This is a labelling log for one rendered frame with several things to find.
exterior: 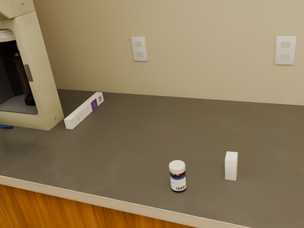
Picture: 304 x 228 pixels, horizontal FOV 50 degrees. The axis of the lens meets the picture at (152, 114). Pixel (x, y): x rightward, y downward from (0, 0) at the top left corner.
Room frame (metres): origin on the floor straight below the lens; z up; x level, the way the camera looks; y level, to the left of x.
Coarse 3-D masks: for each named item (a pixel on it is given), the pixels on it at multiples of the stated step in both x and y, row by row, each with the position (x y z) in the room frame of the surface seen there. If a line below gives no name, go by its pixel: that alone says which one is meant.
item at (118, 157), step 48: (144, 96) 1.43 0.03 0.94; (0, 144) 1.14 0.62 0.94; (48, 144) 1.09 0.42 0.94; (96, 144) 1.05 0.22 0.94; (144, 144) 1.01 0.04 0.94; (192, 144) 0.97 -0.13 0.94; (240, 144) 0.93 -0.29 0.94; (288, 144) 0.90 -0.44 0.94; (48, 192) 0.84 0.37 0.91; (96, 192) 0.77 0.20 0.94; (144, 192) 0.75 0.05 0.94; (192, 192) 0.72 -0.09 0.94; (240, 192) 0.70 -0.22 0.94; (288, 192) 0.67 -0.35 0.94
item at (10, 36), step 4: (0, 32) 1.28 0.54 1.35; (4, 32) 1.28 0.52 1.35; (8, 32) 1.28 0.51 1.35; (12, 32) 1.28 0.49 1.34; (0, 36) 1.27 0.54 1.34; (4, 36) 1.27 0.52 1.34; (8, 36) 1.27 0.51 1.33; (12, 36) 1.27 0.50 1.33; (0, 40) 1.27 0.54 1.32; (4, 40) 1.27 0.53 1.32; (8, 40) 1.27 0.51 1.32; (12, 40) 1.27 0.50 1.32
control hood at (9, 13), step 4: (0, 0) 1.17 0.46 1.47; (4, 0) 1.18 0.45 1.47; (8, 0) 1.20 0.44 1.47; (0, 4) 1.16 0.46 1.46; (4, 4) 1.18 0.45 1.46; (8, 4) 1.19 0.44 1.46; (0, 8) 1.16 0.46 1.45; (4, 8) 1.17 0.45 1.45; (8, 8) 1.19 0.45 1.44; (0, 12) 1.16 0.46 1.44; (4, 12) 1.17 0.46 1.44; (8, 12) 1.18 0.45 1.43; (12, 12) 1.20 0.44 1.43; (0, 16) 1.18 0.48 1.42; (4, 16) 1.17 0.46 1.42; (8, 16) 1.18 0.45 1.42; (12, 16) 1.19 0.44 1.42
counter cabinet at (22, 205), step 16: (0, 192) 0.98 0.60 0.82; (16, 192) 0.95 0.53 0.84; (32, 192) 0.91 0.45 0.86; (0, 208) 1.00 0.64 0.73; (16, 208) 0.96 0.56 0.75; (32, 208) 0.92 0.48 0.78; (48, 208) 0.89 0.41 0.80; (64, 208) 0.86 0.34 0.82; (80, 208) 0.83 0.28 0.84; (96, 208) 0.80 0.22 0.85; (0, 224) 1.02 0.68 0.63; (16, 224) 0.98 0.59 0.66; (32, 224) 0.94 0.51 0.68; (48, 224) 0.90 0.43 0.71; (64, 224) 0.87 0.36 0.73; (80, 224) 0.84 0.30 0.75; (96, 224) 0.81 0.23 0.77; (112, 224) 0.78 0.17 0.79; (128, 224) 0.75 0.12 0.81; (144, 224) 0.73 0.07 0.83; (160, 224) 0.71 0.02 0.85; (176, 224) 0.68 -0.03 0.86
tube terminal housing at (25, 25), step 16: (16, 0) 1.23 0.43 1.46; (32, 0) 1.30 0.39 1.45; (16, 16) 1.21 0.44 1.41; (32, 16) 1.28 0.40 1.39; (16, 32) 1.21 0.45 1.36; (32, 32) 1.26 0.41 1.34; (32, 48) 1.24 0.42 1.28; (32, 64) 1.22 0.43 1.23; (48, 64) 1.30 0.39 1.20; (48, 80) 1.27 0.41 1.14; (48, 96) 1.25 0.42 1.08; (0, 112) 1.31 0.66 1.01; (48, 112) 1.23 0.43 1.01; (48, 128) 1.20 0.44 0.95
